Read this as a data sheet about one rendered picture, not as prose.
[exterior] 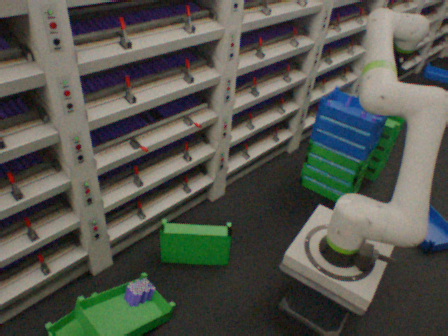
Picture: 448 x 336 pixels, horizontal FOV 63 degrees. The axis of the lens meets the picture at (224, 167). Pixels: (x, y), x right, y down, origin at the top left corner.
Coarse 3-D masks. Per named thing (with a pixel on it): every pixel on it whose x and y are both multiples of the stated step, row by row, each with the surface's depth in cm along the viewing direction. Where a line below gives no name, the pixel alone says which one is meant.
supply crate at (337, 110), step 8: (336, 88) 194; (328, 96) 190; (336, 96) 197; (344, 96) 195; (352, 96) 192; (320, 104) 183; (336, 104) 194; (344, 104) 195; (352, 104) 194; (320, 112) 186; (328, 112) 183; (336, 112) 180; (344, 112) 178; (352, 112) 189; (360, 112) 189; (344, 120) 180; (352, 120) 177; (360, 120) 175; (368, 120) 183; (376, 120) 170; (384, 120) 181; (360, 128) 177; (368, 128) 174; (376, 128) 172
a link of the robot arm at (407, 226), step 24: (408, 96) 116; (432, 96) 115; (408, 120) 120; (432, 120) 115; (408, 144) 119; (432, 144) 115; (408, 168) 118; (432, 168) 116; (408, 192) 116; (408, 216) 115; (384, 240) 117; (408, 240) 115
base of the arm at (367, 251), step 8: (320, 240) 136; (320, 248) 133; (328, 248) 130; (360, 248) 128; (368, 248) 129; (328, 256) 130; (336, 256) 128; (344, 256) 127; (352, 256) 128; (360, 256) 127; (368, 256) 126; (376, 256) 128; (384, 256) 129; (336, 264) 128; (344, 264) 128; (352, 264) 129; (360, 264) 128; (368, 264) 127; (392, 264) 128
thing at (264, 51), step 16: (256, 32) 180; (272, 32) 185; (288, 32) 190; (304, 32) 195; (240, 48) 166; (256, 48) 172; (272, 48) 178; (288, 48) 183; (304, 48) 191; (240, 64) 162; (256, 64) 168
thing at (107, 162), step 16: (208, 96) 165; (208, 112) 165; (176, 128) 153; (192, 128) 157; (128, 144) 141; (144, 144) 143; (160, 144) 148; (96, 160) 126; (112, 160) 134; (128, 160) 140
